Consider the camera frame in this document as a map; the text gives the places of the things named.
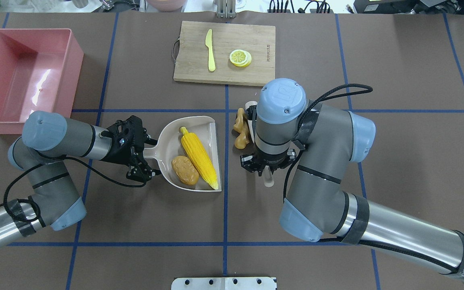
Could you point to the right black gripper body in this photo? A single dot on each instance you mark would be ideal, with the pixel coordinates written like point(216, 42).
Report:
point(267, 160)

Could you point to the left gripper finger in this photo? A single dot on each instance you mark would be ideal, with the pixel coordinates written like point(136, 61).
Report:
point(147, 139)
point(138, 168)

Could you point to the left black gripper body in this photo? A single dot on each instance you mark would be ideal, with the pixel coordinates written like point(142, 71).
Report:
point(120, 153)

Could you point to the beige hand brush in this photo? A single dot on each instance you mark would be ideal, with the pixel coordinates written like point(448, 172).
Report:
point(266, 174)

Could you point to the beige plastic dustpan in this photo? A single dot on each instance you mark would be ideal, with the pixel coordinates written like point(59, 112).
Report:
point(169, 146)

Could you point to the tan toy ginger root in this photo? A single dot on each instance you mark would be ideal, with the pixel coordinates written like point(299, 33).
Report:
point(242, 128)

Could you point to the brown toy potato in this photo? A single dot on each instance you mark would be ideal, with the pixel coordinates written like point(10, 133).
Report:
point(185, 170)

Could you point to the yellow toy corn cob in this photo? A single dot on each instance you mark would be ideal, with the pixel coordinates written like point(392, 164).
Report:
point(199, 157)

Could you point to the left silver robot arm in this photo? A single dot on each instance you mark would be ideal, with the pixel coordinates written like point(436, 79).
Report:
point(44, 194)

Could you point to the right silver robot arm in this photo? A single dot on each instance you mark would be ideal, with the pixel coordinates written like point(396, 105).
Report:
point(319, 141)

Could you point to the pink plastic bin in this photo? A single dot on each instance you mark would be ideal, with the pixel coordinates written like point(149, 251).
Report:
point(39, 71)

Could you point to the yellow plastic knife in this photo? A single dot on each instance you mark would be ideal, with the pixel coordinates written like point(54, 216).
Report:
point(209, 44)

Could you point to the yellow lemon slices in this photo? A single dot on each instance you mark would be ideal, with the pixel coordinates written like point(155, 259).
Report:
point(240, 58)

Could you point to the wooden cutting board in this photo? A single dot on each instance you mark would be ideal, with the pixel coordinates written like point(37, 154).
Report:
point(258, 40)

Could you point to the pink bowl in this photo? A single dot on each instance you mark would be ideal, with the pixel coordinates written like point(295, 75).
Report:
point(166, 5)

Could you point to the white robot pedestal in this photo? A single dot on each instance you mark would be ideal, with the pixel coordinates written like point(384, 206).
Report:
point(225, 283)

